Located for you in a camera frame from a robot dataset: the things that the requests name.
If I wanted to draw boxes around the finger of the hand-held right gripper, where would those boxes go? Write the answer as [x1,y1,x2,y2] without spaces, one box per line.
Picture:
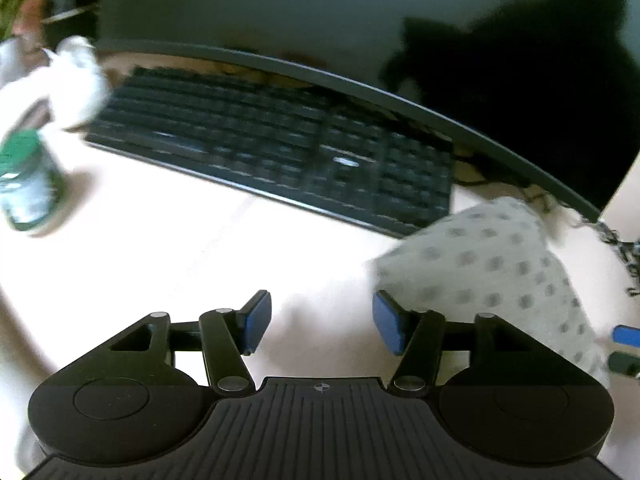
[607,352,640,377]
[612,325,640,349]

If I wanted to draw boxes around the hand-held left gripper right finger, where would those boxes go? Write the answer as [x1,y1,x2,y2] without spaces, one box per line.
[372,290,538,397]

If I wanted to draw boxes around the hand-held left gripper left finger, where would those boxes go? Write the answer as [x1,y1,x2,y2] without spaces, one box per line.
[107,290,273,397]

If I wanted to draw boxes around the beige dotted garment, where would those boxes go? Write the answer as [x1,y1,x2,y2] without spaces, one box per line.
[369,196,612,377]

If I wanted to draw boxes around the black keyboard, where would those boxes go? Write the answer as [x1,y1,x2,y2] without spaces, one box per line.
[82,65,457,239]

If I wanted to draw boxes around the green lid jar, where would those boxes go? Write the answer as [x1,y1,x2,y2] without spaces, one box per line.
[0,129,69,234]

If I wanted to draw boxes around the white crumpled bag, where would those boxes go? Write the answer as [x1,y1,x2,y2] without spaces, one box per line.
[0,35,114,134]

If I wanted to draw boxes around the black curved monitor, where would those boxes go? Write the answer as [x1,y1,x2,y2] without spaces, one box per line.
[95,0,640,224]

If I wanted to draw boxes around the tangle of cables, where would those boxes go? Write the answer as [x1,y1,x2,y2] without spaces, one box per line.
[544,194,640,297]

